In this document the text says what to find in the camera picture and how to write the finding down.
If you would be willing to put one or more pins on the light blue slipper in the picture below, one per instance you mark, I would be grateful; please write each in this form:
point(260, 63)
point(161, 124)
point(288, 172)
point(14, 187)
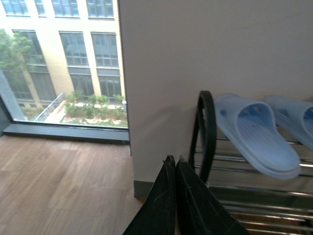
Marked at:
point(295, 116)
point(250, 125)

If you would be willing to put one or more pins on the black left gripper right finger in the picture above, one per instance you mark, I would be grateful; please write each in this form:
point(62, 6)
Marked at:
point(198, 210)

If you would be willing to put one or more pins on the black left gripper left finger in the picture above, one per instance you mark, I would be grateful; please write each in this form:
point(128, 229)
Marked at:
point(158, 213)

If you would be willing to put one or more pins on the black metal shoe rack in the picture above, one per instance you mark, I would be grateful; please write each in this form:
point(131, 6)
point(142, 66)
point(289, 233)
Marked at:
point(263, 204)

